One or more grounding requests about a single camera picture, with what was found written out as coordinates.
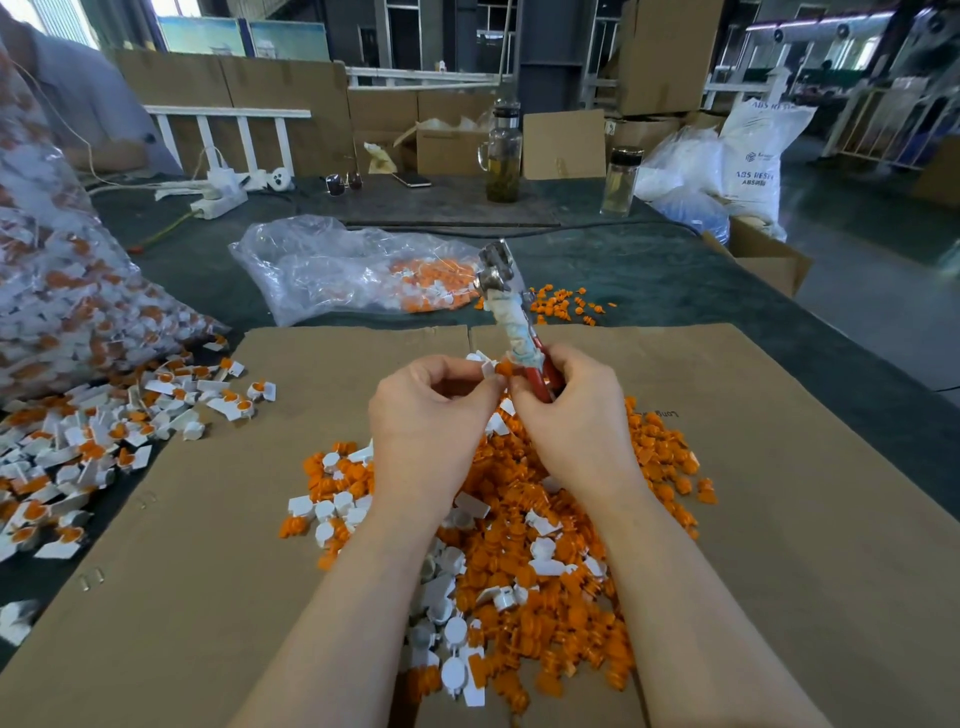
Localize person's right hand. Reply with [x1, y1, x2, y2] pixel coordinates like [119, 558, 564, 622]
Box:
[507, 345, 648, 504]

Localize person's left hand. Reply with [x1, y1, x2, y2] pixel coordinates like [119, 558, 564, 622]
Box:
[367, 354, 507, 519]

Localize silver red-handled pliers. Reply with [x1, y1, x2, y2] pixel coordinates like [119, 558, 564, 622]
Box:
[475, 240, 566, 404]

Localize pile of orange and white parts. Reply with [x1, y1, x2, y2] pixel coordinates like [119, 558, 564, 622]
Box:
[279, 351, 720, 710]

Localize pile of assembled white-orange parts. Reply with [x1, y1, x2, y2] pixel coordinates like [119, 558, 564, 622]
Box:
[0, 336, 279, 647]

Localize person's left forearm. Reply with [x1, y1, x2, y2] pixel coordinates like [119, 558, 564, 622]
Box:
[229, 498, 444, 728]

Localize scatter of orange offcuts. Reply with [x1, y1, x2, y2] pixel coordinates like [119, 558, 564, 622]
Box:
[525, 283, 618, 326]

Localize small clear plastic bag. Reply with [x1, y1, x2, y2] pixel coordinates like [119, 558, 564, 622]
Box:
[229, 214, 489, 327]

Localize open brown cardboard box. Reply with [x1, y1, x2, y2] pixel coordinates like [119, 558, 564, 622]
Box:
[702, 216, 815, 299]

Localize glass bottle with black lid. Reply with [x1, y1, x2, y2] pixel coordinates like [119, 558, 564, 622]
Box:
[601, 145, 645, 216]

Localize clear blue plastic bag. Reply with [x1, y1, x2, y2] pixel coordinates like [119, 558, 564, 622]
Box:
[633, 124, 732, 243]

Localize brown cardboard sheet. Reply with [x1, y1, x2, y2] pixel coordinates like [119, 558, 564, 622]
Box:
[468, 322, 960, 728]
[0, 325, 479, 728]

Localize glass tea jar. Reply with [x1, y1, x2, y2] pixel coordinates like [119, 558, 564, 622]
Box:
[478, 99, 527, 204]

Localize flat brown cardboard panel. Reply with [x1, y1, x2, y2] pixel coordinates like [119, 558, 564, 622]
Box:
[522, 108, 609, 182]

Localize open cardboard box with paper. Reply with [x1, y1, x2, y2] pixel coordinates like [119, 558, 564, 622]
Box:
[393, 111, 501, 177]

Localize white power strip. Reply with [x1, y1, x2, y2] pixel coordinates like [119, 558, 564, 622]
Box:
[150, 162, 294, 221]

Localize white woven sack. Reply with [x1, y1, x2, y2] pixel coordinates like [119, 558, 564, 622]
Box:
[720, 63, 819, 230]

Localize row of upright cardboard sheets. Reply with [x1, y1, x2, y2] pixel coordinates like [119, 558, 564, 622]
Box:
[102, 48, 509, 176]

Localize dark steel pillar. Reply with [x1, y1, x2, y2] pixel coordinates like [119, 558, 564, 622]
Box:
[517, 0, 599, 110]

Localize tall brown cardboard box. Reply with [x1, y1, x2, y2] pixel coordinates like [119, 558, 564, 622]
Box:
[618, 0, 726, 116]

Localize large clear bag of seals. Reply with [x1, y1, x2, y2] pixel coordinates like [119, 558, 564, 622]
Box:
[0, 52, 227, 399]

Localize white metal rack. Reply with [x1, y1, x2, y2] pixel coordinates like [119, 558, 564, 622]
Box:
[828, 75, 960, 170]

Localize white railing frame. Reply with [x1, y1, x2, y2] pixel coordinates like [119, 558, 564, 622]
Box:
[144, 102, 314, 176]

